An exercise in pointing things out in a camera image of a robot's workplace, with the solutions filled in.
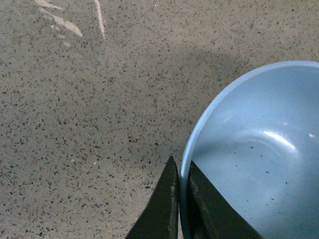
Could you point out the blue bowl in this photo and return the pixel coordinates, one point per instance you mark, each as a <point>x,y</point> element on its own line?
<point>258,144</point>

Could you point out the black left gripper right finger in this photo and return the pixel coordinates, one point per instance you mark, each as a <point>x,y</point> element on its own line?
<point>210,216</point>

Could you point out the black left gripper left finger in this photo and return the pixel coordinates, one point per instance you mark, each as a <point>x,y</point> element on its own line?
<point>159,219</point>

